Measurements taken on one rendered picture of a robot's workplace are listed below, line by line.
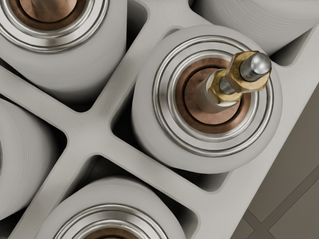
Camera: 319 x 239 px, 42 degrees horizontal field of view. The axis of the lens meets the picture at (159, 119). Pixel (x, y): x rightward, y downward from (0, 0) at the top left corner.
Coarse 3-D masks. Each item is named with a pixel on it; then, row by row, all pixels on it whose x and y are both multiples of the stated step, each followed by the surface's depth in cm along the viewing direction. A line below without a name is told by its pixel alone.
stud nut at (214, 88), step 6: (216, 72) 22; (222, 72) 22; (216, 78) 22; (210, 84) 22; (216, 84) 22; (210, 90) 22; (216, 90) 22; (216, 96) 22; (222, 96) 22; (228, 96) 22; (234, 96) 22; (240, 96) 22; (222, 102) 22; (228, 102) 22
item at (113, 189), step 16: (112, 176) 37; (128, 176) 40; (80, 192) 25; (96, 192) 25; (112, 192) 25; (128, 192) 25; (144, 192) 26; (64, 208) 25; (80, 208) 24; (144, 208) 25; (160, 208) 25; (48, 224) 25; (160, 224) 25; (176, 224) 25
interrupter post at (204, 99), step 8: (208, 80) 23; (200, 88) 24; (200, 96) 24; (208, 96) 23; (200, 104) 25; (208, 104) 23; (216, 104) 23; (224, 104) 23; (232, 104) 23; (208, 112) 25; (216, 112) 25
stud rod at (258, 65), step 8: (256, 56) 17; (264, 56) 17; (248, 64) 17; (256, 64) 17; (264, 64) 17; (240, 72) 18; (248, 72) 17; (256, 72) 17; (264, 72) 17; (224, 80) 21; (248, 80) 18; (256, 80) 18; (224, 88) 21; (232, 88) 20
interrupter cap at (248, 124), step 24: (192, 48) 26; (216, 48) 26; (240, 48) 26; (168, 72) 25; (192, 72) 26; (168, 96) 25; (192, 96) 26; (264, 96) 26; (168, 120) 25; (192, 120) 25; (216, 120) 26; (240, 120) 26; (264, 120) 25; (192, 144) 25; (216, 144) 25; (240, 144) 25
